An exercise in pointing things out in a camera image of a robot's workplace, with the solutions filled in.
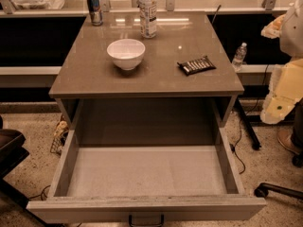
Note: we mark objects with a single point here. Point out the black table leg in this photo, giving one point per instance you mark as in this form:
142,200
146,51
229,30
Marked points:
255,142

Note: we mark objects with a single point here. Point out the white ceramic bowl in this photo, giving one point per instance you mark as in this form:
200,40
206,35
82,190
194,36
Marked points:
126,53

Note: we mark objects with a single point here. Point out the wire basket with objects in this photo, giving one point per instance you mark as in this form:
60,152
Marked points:
59,137

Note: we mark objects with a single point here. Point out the blue energy drink can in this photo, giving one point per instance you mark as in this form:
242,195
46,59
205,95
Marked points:
95,12

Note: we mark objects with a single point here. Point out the black chair at left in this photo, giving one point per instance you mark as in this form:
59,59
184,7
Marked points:
12,153

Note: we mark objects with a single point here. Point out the clear plastic bottle on cabinet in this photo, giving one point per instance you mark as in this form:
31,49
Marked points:
148,10

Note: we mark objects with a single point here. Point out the black chair base with caster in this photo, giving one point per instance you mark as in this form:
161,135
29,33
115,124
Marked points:
263,189

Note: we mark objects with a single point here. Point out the padded gripper body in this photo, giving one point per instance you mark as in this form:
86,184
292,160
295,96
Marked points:
293,35

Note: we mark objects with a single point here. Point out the grey top drawer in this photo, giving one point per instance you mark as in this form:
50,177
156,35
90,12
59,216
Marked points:
102,184

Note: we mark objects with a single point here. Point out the black snack bar packet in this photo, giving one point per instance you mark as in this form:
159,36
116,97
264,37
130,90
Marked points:
196,66

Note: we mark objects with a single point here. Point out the brown shoe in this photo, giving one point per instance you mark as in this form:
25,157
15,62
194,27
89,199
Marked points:
284,138

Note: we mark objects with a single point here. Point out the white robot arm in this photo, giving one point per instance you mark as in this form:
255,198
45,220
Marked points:
289,29

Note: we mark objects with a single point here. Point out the small water bottle on ledge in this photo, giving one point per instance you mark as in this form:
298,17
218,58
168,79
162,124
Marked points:
239,56

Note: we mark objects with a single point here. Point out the grey cabinet with glossy top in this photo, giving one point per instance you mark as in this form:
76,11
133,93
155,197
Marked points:
155,104

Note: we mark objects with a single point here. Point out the black metal drawer handle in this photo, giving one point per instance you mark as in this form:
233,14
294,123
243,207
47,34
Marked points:
157,221

